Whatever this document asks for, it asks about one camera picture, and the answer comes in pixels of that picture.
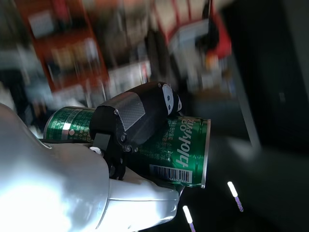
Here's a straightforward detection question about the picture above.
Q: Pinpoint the green beverage can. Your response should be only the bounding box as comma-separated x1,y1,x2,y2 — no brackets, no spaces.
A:
43,106,212,189

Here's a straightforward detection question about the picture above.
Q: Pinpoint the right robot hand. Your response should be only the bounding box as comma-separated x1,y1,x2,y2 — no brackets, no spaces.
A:
0,81,187,232

